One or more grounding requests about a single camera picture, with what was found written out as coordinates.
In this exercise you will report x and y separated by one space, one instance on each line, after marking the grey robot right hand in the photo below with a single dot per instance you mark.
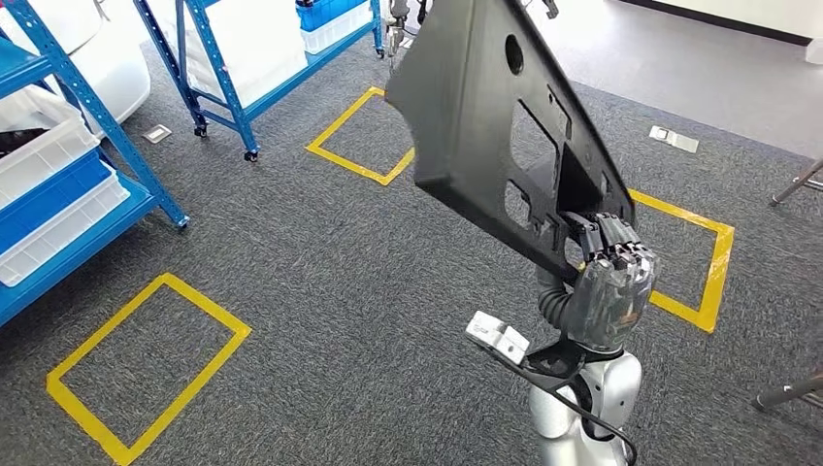
611 302

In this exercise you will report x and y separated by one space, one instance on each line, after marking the black plastic panel part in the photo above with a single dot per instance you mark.
463 96

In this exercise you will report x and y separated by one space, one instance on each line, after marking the blue metal shelf rack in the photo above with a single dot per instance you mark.
222 80
96 112

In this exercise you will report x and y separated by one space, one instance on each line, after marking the yellow floor tape square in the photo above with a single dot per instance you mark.
721 270
341 164

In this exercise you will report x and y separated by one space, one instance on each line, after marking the metal floor socket plate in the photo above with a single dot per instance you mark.
157 133
673 139

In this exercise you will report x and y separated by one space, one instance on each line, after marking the grey metal furniture leg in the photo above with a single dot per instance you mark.
797 183
791 391

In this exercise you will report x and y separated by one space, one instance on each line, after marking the metal stand pole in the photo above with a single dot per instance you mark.
395 32

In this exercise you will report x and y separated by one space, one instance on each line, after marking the blue plastic crate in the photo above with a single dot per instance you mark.
328 13
51 199

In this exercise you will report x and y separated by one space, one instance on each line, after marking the white car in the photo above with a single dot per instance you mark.
116 71

